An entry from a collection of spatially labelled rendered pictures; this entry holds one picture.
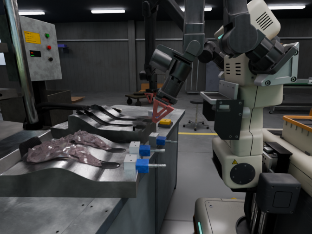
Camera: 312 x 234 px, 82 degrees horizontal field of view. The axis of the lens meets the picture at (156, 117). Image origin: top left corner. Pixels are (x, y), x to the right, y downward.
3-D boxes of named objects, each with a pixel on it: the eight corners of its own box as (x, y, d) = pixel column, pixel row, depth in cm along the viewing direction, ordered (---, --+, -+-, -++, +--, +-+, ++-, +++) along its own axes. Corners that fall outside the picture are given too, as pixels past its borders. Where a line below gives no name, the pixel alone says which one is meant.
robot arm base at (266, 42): (299, 48, 47) (274, 52, 58) (277, 28, 46) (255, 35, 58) (274, 74, 49) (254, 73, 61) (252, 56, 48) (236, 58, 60)
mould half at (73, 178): (143, 155, 76) (143, 130, 73) (136, 198, 51) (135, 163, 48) (27, 154, 77) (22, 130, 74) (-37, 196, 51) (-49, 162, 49)
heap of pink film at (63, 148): (113, 145, 71) (112, 126, 69) (99, 170, 54) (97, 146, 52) (48, 145, 72) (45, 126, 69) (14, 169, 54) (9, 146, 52)
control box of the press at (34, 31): (80, 192, 171) (58, 24, 132) (54, 217, 144) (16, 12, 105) (62, 188, 178) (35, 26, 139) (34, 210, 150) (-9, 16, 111)
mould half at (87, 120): (156, 131, 104) (156, 109, 100) (138, 151, 80) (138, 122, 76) (84, 123, 118) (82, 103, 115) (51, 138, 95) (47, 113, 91)
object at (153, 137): (178, 145, 85) (178, 134, 84) (176, 150, 81) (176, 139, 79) (152, 142, 89) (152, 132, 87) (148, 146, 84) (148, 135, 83)
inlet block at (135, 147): (164, 153, 71) (164, 141, 69) (165, 160, 66) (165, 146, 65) (131, 153, 71) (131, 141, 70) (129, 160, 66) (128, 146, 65)
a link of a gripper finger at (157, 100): (143, 119, 55) (157, 92, 53) (146, 113, 62) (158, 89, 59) (163, 129, 56) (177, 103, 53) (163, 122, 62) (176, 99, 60)
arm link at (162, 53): (203, 43, 50) (198, 47, 58) (166, 23, 49) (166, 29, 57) (182, 82, 53) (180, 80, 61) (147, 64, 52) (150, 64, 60)
